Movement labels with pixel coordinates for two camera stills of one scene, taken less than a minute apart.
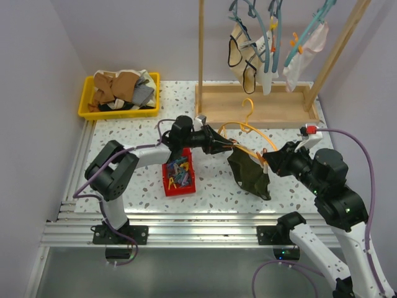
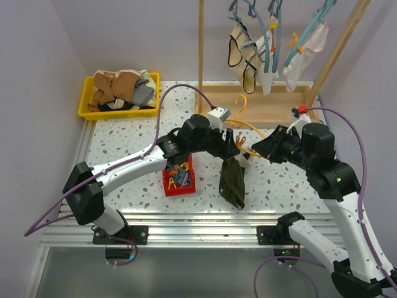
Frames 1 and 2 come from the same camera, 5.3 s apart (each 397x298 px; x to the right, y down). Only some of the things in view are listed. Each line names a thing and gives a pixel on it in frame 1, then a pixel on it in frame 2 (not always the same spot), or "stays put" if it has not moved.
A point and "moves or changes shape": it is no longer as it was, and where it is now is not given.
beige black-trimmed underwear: (243, 56) stays put
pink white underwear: (316, 43) stays put
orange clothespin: (234, 141) moves or changes shape
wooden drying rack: (226, 105) stays put
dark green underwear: (248, 174) → (232, 181)
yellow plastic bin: (87, 95) stays put
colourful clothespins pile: (178, 172) stays put
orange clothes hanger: (246, 125) moves or changes shape
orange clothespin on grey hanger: (273, 45) stays put
